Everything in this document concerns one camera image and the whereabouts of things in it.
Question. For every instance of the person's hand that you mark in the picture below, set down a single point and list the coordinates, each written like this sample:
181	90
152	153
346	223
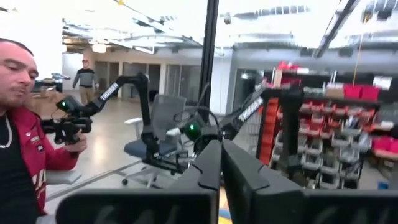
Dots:
77	144

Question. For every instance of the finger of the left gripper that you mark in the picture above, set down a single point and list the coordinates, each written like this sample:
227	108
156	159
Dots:
242	183
206	174

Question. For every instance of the shelf with red grey bins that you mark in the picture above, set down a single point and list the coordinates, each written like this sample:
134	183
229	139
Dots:
335	130

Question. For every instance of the person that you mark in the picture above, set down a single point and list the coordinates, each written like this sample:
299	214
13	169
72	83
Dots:
18	155
85	81

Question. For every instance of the blue plastic tray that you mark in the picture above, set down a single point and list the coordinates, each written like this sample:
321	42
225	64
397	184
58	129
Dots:
224	212

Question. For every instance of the grey office chair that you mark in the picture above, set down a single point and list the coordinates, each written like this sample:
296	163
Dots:
168	112

